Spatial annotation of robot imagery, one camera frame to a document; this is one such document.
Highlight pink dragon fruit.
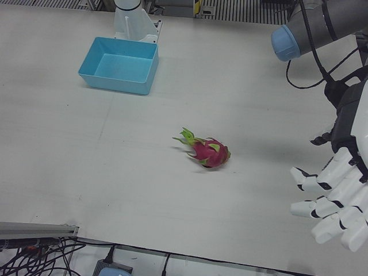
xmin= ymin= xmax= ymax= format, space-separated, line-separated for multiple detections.
xmin=172 ymin=127 xmax=232 ymax=169

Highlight aluminium profile rail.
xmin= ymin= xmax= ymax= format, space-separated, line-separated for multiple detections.
xmin=0 ymin=221 xmax=80 ymax=240

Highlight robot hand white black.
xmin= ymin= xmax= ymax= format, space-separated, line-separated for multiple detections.
xmin=289 ymin=83 xmax=368 ymax=254

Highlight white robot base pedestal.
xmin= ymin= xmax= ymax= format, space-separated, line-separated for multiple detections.
xmin=113 ymin=0 xmax=163 ymax=44

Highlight blue rounded device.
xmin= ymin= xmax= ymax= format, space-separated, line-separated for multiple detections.
xmin=99 ymin=267 xmax=124 ymax=276

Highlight black cable with plug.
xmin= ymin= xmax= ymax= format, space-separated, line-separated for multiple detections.
xmin=161 ymin=252 xmax=171 ymax=276
xmin=60 ymin=236 xmax=117 ymax=263

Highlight grey power adapter box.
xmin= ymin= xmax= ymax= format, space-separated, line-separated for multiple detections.
xmin=92 ymin=258 xmax=134 ymax=276

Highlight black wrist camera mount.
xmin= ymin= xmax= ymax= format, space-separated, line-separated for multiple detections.
xmin=324 ymin=80 xmax=347 ymax=109

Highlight light blue plastic bin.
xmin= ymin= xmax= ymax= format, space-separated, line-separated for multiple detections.
xmin=78 ymin=36 xmax=159 ymax=97

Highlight black power strip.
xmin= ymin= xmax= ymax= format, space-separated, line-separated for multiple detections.
xmin=0 ymin=237 xmax=60 ymax=252

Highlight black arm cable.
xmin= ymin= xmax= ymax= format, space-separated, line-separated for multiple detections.
xmin=285 ymin=0 xmax=363 ymax=90

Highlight tangled black cables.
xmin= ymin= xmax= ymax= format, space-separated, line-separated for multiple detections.
xmin=0 ymin=236 xmax=87 ymax=276

